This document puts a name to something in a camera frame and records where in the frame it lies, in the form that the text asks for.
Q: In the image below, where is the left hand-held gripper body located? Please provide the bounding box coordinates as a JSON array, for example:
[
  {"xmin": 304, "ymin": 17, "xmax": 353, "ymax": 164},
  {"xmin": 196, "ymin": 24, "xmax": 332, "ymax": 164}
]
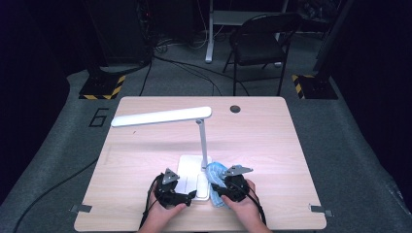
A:
[{"xmin": 154, "ymin": 168, "xmax": 183, "ymax": 209}]

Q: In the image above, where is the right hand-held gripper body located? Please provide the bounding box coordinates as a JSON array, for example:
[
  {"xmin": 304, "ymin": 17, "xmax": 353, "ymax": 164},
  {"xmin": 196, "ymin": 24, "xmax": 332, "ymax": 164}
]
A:
[{"xmin": 223, "ymin": 164, "xmax": 254, "ymax": 203}]

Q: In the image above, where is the blue striped cloth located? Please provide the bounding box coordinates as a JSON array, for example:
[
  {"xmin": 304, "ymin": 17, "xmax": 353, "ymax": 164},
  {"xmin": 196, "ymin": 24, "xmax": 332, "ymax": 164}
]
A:
[{"xmin": 204, "ymin": 161, "xmax": 231, "ymax": 209}]

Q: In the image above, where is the white desk lamp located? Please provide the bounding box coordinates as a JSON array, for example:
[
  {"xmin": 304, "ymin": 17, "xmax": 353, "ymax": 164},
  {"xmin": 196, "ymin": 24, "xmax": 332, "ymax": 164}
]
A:
[{"xmin": 110, "ymin": 106, "xmax": 213, "ymax": 202}]

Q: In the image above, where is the person's right hand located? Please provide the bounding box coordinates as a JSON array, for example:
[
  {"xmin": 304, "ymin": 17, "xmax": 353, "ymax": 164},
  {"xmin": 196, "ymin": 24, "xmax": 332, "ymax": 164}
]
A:
[{"xmin": 222, "ymin": 181, "xmax": 260, "ymax": 224}]

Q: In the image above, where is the person's left hand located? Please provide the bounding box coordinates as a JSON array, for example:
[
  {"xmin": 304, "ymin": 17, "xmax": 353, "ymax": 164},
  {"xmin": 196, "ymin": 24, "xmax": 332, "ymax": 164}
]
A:
[{"xmin": 147, "ymin": 192, "xmax": 188, "ymax": 227}]

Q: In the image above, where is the black stand with striped base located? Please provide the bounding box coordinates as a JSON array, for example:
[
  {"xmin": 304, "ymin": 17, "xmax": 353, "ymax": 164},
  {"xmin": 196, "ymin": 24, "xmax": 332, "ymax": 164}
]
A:
[
  {"xmin": 78, "ymin": 0, "xmax": 126, "ymax": 101},
  {"xmin": 291, "ymin": 0, "xmax": 356, "ymax": 100}
]

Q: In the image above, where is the black folding chair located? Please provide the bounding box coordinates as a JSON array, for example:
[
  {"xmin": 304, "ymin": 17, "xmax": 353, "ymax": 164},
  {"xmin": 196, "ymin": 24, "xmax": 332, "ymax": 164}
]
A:
[{"xmin": 223, "ymin": 12, "xmax": 304, "ymax": 96}]

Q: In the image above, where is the black cabinet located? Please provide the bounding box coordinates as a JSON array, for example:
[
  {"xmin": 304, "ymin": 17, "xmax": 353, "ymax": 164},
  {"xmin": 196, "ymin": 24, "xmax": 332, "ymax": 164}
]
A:
[{"xmin": 86, "ymin": 0, "xmax": 154, "ymax": 66}]

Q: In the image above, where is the left hand-held gripper cable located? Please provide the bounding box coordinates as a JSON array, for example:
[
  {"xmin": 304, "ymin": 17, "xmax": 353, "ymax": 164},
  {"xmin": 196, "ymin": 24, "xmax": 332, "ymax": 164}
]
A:
[{"xmin": 139, "ymin": 176, "xmax": 164, "ymax": 229}]

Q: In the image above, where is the hand-held gripper cable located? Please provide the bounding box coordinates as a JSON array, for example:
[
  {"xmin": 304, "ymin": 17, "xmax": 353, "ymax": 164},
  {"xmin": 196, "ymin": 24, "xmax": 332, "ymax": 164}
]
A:
[
  {"xmin": 139, "ymin": 176, "xmax": 164, "ymax": 229},
  {"xmin": 241, "ymin": 183, "xmax": 268, "ymax": 226}
]

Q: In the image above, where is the right hand-held gripper cable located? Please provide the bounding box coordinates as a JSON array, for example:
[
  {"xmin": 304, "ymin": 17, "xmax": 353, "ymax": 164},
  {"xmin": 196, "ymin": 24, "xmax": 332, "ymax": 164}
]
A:
[{"xmin": 241, "ymin": 183, "xmax": 268, "ymax": 226}]

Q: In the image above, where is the thick black floor cable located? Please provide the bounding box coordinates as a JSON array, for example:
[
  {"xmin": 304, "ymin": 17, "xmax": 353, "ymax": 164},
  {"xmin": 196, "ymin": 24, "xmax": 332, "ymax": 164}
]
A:
[{"xmin": 12, "ymin": 157, "xmax": 99, "ymax": 233}]

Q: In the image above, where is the thin black floor cable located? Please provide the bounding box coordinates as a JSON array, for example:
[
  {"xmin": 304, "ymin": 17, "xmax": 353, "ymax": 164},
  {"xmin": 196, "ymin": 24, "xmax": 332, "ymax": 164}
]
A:
[
  {"xmin": 139, "ymin": 59, "xmax": 154, "ymax": 97},
  {"xmin": 152, "ymin": 55, "xmax": 251, "ymax": 97}
]

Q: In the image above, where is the white metal desk frame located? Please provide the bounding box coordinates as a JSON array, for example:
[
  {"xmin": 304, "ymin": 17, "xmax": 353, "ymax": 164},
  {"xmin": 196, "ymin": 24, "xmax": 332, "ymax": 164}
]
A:
[{"xmin": 204, "ymin": 0, "xmax": 290, "ymax": 64}]

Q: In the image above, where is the tangle of floor cables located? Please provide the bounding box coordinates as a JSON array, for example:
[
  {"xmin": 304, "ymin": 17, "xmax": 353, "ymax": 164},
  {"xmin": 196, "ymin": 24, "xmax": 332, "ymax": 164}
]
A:
[{"xmin": 154, "ymin": 30, "xmax": 208, "ymax": 54}]

